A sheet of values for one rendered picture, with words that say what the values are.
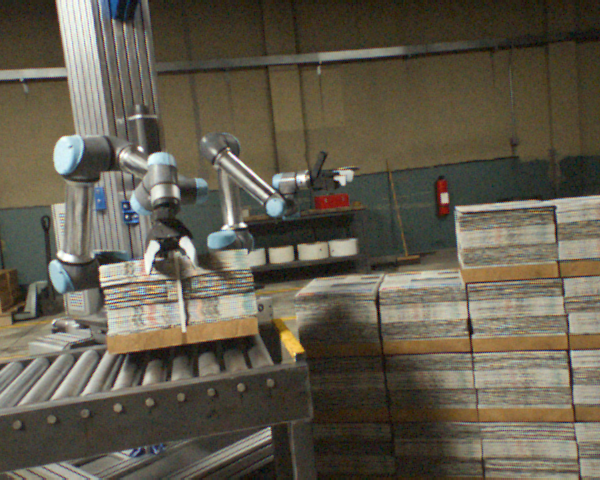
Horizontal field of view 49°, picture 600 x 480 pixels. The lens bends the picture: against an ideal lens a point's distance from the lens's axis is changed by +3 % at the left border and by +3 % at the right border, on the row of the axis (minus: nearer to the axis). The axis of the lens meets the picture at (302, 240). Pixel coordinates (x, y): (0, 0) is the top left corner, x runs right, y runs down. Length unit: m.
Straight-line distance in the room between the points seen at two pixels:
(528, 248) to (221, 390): 1.14
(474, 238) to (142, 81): 1.41
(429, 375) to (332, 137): 6.98
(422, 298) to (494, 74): 7.87
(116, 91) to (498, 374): 1.71
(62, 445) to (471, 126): 8.62
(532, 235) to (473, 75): 7.67
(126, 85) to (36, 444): 1.53
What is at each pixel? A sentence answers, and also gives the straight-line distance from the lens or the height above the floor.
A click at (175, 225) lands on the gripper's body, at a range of 1.64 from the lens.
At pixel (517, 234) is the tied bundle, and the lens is 2.17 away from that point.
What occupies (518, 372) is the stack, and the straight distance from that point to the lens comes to 2.25.
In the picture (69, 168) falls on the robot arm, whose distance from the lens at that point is 2.11.
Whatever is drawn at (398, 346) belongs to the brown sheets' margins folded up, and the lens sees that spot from 2.22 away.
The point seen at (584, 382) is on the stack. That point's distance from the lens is 2.29.
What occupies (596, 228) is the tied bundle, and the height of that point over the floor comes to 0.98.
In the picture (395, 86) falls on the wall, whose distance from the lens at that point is 9.32.
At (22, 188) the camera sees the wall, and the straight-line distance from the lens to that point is 8.99.
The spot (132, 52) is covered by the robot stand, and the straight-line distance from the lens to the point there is 2.69.
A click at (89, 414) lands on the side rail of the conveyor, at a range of 1.48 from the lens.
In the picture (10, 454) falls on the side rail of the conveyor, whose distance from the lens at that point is 1.53.
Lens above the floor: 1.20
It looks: 5 degrees down
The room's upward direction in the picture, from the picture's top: 6 degrees counter-clockwise
